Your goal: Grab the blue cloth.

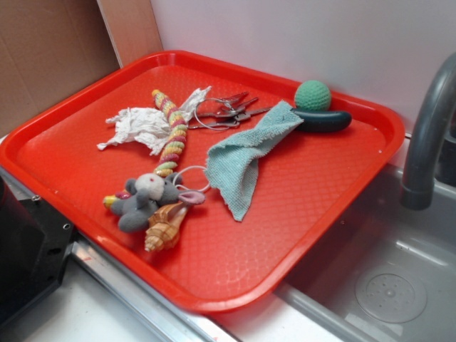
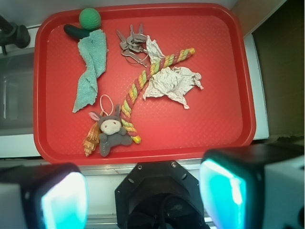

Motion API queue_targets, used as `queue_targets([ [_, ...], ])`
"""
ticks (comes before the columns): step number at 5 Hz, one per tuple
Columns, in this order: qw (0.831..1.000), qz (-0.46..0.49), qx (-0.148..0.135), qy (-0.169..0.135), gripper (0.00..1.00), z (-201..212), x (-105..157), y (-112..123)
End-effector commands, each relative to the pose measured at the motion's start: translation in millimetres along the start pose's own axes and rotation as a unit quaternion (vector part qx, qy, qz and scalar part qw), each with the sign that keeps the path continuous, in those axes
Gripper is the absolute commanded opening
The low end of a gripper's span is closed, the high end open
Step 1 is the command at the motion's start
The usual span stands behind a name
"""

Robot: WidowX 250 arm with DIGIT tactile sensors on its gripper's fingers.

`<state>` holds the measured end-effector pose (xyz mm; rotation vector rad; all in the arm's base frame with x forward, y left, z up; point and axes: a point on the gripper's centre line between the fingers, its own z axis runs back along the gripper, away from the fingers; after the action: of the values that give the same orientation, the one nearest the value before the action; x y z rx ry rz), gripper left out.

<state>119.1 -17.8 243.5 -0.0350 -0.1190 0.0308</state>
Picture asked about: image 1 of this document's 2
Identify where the dark green toy cucumber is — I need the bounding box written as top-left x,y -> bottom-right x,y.
291,108 -> 352,133

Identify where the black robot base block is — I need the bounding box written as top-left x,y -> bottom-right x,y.
1,180 -> 74,328

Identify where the red plastic tray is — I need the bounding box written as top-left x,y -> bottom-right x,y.
1,51 -> 405,314

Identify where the grey plush mouse toy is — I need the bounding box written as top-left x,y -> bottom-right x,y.
110,172 -> 205,233

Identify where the brown spiral seashell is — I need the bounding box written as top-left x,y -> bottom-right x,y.
145,202 -> 190,252

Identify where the brown cardboard panel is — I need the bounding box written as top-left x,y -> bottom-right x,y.
1,1 -> 162,135

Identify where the light blue cloth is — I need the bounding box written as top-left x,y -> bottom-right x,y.
205,101 -> 304,222

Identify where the green crocheted ball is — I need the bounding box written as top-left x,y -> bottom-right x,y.
294,80 -> 331,111

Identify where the bunch of metal keys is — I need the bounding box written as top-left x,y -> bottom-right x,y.
188,92 -> 271,131

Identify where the crumpled white paper tissue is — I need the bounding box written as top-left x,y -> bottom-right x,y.
96,85 -> 212,157

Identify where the multicolour braided rope toy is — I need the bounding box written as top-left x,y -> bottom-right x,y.
103,89 -> 189,211

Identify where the white elastic loop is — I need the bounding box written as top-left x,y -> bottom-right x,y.
173,165 -> 211,193

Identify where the grey toy faucet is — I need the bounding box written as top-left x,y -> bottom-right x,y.
400,54 -> 455,210

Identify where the grey plastic sink basin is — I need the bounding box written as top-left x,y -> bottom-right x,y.
276,166 -> 455,341

